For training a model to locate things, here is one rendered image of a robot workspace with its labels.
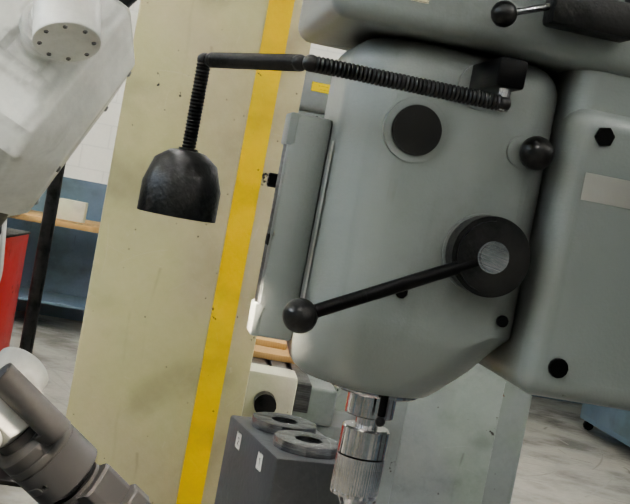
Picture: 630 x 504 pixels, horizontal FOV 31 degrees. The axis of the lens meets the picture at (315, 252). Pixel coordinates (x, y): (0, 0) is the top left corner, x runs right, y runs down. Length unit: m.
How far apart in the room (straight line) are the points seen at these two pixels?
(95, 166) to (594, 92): 9.15
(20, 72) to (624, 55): 0.60
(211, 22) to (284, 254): 1.79
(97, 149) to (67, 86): 8.85
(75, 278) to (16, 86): 8.93
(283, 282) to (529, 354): 0.23
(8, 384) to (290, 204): 0.39
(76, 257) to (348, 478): 9.06
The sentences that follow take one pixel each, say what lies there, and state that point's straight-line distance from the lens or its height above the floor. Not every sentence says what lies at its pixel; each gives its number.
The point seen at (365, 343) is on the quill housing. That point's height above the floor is 1.36.
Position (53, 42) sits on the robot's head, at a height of 1.58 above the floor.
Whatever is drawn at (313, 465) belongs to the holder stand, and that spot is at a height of 1.15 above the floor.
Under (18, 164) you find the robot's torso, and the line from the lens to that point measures 1.22.
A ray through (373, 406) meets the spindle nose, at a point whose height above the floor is 1.29.
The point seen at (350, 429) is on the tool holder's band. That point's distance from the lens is 1.11.
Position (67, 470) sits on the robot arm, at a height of 1.13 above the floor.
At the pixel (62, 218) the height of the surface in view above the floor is 0.89.
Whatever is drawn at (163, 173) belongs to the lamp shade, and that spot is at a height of 1.47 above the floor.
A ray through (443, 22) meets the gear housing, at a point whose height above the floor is 1.64.
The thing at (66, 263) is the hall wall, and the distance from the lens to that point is 10.13.
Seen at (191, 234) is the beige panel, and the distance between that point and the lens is 2.81.
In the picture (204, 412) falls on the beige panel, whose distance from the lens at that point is 2.87.
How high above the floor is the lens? 1.48
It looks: 3 degrees down
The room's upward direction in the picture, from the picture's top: 11 degrees clockwise
